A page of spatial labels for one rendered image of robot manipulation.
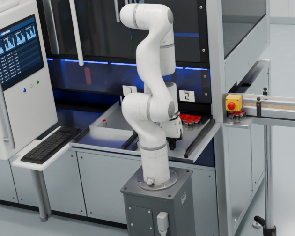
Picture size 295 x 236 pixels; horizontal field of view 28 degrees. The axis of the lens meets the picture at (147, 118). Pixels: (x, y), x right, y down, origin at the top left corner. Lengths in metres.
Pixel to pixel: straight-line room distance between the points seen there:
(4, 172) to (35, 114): 0.87
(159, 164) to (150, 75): 0.41
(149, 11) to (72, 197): 1.80
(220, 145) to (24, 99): 1.09
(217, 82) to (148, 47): 0.71
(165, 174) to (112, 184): 1.05
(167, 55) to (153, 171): 0.52
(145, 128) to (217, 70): 0.63
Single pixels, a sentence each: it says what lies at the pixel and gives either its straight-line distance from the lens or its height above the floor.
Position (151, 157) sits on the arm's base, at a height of 1.01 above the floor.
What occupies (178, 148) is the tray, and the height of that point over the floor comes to 0.91.
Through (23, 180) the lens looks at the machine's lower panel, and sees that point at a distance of 4.05.
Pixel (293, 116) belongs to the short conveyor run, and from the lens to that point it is 3.12.
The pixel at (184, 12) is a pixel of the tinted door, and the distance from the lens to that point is 2.98.
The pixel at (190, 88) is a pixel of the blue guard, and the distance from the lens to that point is 3.10.
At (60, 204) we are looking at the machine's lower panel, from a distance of 3.97.
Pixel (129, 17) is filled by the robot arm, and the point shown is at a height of 1.62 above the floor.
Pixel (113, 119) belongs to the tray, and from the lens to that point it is 3.28.
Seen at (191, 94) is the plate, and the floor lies 1.03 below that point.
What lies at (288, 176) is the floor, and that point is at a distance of 4.34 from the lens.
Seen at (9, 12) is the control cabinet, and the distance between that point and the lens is 3.13.
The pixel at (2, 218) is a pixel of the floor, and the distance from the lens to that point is 4.26.
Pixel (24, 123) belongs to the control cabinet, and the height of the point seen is 0.93.
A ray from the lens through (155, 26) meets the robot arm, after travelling 2.39.
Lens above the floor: 2.25
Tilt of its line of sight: 25 degrees down
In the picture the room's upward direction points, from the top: 6 degrees counter-clockwise
